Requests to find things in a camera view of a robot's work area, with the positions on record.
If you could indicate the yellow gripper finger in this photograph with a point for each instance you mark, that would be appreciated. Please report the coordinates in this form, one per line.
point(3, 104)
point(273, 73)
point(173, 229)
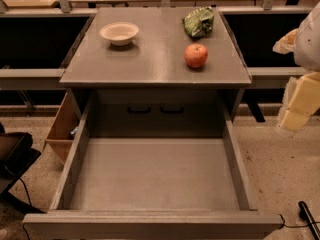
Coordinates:
point(301, 100)
point(286, 44)

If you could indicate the grey top drawer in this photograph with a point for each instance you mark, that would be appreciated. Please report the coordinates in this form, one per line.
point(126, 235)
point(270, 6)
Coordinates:
point(175, 173)

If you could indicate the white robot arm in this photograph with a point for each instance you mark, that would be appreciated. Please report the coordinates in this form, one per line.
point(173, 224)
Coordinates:
point(307, 49)

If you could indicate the grey drawer cabinet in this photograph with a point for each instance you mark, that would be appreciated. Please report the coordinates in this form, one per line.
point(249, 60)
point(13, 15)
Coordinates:
point(145, 88)

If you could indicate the green chip bag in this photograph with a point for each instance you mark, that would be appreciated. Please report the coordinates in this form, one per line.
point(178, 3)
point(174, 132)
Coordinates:
point(199, 22)

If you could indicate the red apple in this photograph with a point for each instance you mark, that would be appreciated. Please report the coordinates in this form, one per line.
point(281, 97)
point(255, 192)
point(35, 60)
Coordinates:
point(196, 55)

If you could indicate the black bar right floor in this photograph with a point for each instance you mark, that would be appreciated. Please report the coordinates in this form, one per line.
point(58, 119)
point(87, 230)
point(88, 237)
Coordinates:
point(306, 215)

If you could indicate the white paper bowl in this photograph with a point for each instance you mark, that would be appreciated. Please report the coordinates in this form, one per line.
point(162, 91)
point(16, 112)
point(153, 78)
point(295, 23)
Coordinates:
point(119, 33)

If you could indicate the cardboard box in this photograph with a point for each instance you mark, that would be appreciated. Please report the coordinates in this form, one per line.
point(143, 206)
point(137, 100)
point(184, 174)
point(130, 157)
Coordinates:
point(59, 137)

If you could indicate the black stand left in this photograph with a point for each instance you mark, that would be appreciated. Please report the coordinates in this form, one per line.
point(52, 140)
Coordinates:
point(16, 157)

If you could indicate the metal railing frame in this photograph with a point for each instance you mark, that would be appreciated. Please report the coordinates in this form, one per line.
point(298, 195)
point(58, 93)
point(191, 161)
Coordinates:
point(262, 77)

